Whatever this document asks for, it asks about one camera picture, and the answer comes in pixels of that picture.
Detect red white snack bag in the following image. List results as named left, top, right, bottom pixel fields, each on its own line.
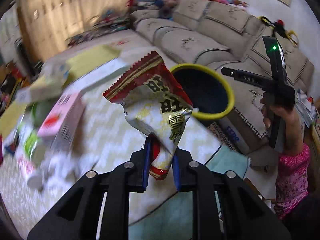
left=103, top=51, right=193, bottom=180

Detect pink sleeved forearm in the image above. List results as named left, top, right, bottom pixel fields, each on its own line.
left=274, top=144, right=310, bottom=219

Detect yellow rimmed black trash bin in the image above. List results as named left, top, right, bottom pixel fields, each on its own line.
left=170, top=63, right=235, bottom=121

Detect person right hand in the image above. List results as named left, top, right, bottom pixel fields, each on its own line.
left=260, top=93, right=304, bottom=156

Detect patterned table cloth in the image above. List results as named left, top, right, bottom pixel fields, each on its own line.
left=0, top=44, right=251, bottom=240

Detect black yellow plush toy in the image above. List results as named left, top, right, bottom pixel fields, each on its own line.
left=259, top=16, right=299, bottom=46

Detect pink strawberry milk carton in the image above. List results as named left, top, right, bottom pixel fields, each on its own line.
left=37, top=93, right=85, bottom=146

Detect floral floor mat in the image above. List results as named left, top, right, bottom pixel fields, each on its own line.
left=46, top=29, right=177, bottom=68

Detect green white bottle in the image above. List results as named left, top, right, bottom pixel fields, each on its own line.
left=20, top=126, right=46, bottom=163

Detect pale green cardboard box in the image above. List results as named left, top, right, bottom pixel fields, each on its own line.
left=15, top=63, right=71, bottom=104

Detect low shelf of books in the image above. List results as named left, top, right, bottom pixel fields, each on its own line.
left=66, top=17, right=131, bottom=48

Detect cream curtains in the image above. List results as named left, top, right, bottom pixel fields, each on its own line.
left=16, top=0, right=128, bottom=61

